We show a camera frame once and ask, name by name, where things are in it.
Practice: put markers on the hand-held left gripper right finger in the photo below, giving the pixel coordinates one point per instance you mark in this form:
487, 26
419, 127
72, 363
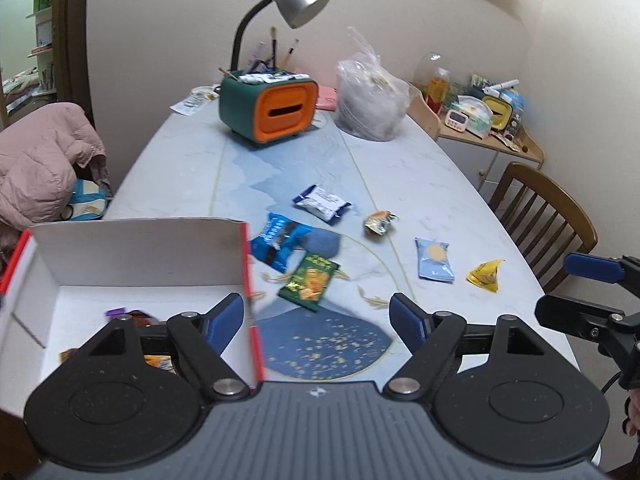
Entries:
407, 317

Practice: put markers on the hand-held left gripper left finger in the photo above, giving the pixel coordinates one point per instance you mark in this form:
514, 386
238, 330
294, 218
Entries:
227, 320

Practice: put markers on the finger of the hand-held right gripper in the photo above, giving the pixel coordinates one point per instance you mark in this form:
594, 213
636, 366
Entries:
570, 312
592, 267

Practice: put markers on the light blue cookie packet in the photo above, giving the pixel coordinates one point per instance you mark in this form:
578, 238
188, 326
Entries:
435, 260

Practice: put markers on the orange red chip bag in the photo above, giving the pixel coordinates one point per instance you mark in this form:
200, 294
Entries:
157, 362

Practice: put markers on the dark brown candy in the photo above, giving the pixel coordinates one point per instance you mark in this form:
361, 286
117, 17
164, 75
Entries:
142, 319

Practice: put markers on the yellow triangular snack packet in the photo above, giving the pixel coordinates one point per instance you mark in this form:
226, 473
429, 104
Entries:
485, 276

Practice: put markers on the green snack packet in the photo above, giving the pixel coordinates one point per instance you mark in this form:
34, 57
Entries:
310, 282

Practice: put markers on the bright blue snack packet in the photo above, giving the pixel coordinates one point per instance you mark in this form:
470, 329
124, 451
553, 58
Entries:
275, 240

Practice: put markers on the small gold snack packet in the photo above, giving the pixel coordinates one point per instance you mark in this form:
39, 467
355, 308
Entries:
377, 222

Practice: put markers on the purple candy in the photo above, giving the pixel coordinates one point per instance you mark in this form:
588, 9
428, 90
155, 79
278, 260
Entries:
116, 314

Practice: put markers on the red and white cardboard box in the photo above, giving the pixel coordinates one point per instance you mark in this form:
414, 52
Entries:
125, 255

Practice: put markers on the dark blue white snack packet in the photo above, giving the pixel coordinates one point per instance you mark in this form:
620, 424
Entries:
320, 202

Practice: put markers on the person's right hand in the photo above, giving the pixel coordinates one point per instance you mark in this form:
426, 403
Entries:
634, 415

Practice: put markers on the brown wooden chair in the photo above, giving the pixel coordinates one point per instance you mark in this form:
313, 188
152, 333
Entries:
550, 180

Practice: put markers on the white cabinet with wooden top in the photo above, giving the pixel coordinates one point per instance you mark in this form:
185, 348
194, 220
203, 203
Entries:
470, 165

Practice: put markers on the yellow tissue box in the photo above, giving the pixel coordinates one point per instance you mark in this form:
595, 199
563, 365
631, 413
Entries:
500, 112

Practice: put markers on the blue and cream tote bag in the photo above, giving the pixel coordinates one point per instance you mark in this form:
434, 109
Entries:
90, 200

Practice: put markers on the light blue bag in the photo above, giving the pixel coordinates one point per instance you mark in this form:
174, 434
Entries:
515, 100

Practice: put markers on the soft tissue pack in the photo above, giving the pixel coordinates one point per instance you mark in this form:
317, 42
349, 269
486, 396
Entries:
475, 115

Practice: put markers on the white kitchen timer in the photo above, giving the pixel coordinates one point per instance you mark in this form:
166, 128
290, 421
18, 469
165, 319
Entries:
456, 119

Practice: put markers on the long white tube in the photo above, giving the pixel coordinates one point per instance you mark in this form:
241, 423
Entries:
500, 87

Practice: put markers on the clear plastic bag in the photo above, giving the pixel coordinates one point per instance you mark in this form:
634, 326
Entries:
370, 105

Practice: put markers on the green and orange tissue box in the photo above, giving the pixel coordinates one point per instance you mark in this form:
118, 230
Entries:
285, 110

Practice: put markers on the white paper leaflet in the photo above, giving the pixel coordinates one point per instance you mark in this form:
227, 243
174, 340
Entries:
187, 105

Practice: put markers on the clear plastic bottle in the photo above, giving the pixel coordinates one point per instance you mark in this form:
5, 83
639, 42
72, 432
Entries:
439, 87

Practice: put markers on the pink notebook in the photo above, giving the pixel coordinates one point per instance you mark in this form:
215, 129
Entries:
327, 97

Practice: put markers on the white printed tube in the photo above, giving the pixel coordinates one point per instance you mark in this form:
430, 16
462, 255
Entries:
270, 78

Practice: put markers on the pink puffer jacket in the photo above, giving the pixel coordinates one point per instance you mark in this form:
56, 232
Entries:
40, 160

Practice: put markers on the thin paint brush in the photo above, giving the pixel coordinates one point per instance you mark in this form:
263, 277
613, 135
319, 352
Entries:
272, 47
292, 52

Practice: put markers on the silver gooseneck desk lamp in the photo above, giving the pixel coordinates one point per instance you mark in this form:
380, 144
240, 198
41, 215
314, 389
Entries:
297, 2

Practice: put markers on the white shelving unit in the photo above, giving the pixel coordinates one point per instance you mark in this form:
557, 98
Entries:
42, 35

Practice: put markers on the dark wooden door frame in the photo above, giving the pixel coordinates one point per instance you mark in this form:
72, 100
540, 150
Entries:
75, 35

